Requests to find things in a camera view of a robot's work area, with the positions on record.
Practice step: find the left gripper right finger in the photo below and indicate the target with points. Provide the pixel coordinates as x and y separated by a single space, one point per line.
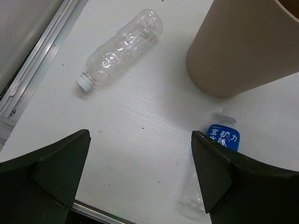
237 189

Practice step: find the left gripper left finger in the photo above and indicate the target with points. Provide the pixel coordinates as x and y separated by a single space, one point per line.
40 187

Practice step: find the blue label plastic bottle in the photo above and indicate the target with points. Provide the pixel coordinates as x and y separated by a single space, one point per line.
223 130

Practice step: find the brown round bin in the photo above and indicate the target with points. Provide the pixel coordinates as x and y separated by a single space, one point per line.
244 44

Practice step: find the clear unlabelled plastic bottle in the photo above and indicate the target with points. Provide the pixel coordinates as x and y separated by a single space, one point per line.
109 61

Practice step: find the left aluminium frame rail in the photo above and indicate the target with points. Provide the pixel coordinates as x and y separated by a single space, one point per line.
36 65

